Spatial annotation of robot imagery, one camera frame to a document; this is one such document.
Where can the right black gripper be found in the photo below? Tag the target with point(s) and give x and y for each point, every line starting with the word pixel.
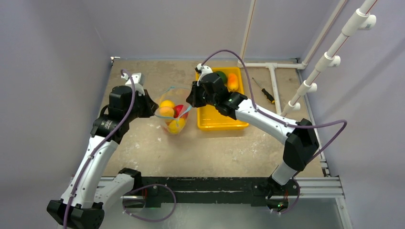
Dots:
pixel 197 96

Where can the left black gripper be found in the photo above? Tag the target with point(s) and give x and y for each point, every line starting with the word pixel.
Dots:
pixel 150 105

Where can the red apple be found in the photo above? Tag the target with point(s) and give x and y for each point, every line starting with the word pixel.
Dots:
pixel 180 110

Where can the clear zip top bag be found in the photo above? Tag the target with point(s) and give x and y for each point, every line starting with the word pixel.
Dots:
pixel 178 95

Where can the yellow plastic tray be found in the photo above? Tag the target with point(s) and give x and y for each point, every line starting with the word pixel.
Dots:
pixel 209 119

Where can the yellow lemon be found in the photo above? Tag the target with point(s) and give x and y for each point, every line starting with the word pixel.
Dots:
pixel 167 103

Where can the peach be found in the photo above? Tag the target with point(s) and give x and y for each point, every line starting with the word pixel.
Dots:
pixel 166 112

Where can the yellow round fruit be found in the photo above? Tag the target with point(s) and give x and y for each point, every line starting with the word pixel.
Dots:
pixel 176 126

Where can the green avocado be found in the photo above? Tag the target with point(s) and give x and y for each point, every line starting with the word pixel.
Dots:
pixel 222 76

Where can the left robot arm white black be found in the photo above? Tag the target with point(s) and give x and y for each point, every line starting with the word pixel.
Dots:
pixel 78 207

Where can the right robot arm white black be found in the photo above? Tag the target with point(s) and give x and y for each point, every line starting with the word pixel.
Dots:
pixel 299 139

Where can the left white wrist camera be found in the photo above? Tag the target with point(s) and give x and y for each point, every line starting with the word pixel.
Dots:
pixel 138 79

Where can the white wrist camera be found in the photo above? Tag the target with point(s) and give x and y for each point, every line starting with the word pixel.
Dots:
pixel 138 79
pixel 202 70

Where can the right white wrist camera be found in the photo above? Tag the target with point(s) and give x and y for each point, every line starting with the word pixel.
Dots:
pixel 202 70

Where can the black handled screwdriver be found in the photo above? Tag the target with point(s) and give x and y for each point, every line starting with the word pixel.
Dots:
pixel 268 96

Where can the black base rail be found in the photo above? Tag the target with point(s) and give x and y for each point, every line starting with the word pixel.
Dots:
pixel 254 191

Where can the aluminium frame rail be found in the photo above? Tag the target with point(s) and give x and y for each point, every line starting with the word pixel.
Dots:
pixel 320 187

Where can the white pvc pipe frame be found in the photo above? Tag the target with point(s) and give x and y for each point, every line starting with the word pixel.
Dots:
pixel 361 19

